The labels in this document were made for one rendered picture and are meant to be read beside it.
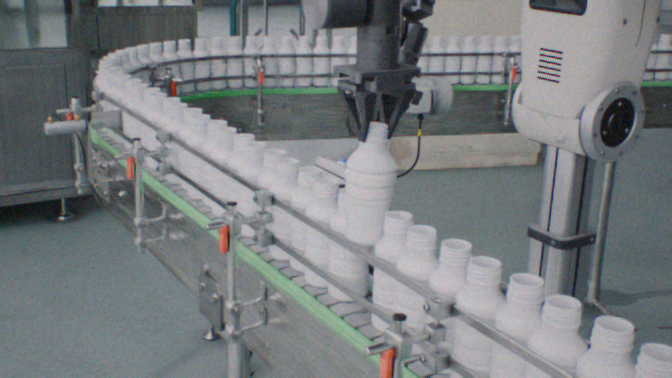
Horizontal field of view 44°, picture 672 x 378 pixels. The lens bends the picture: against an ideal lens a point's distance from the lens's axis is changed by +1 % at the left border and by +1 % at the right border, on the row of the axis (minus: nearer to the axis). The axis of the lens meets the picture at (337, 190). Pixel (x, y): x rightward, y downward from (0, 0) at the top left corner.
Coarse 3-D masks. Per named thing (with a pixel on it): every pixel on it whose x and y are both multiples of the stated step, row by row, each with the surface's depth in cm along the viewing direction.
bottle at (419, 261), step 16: (416, 240) 104; (432, 240) 104; (416, 256) 104; (432, 256) 105; (416, 272) 104; (400, 288) 106; (400, 304) 106; (416, 304) 105; (416, 320) 106; (416, 352) 107
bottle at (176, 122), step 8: (176, 104) 173; (184, 104) 173; (176, 112) 171; (176, 120) 171; (168, 128) 171; (176, 128) 171; (176, 136) 171; (168, 144) 172; (176, 144) 172; (176, 152) 172; (168, 160) 173; (176, 160) 172; (176, 168) 173; (168, 176) 174; (176, 176) 174; (176, 184) 174
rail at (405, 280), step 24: (144, 120) 181; (240, 216) 144; (336, 240) 117; (312, 264) 124; (384, 264) 107; (336, 288) 119; (384, 312) 109; (456, 312) 96; (504, 336) 89; (528, 360) 86
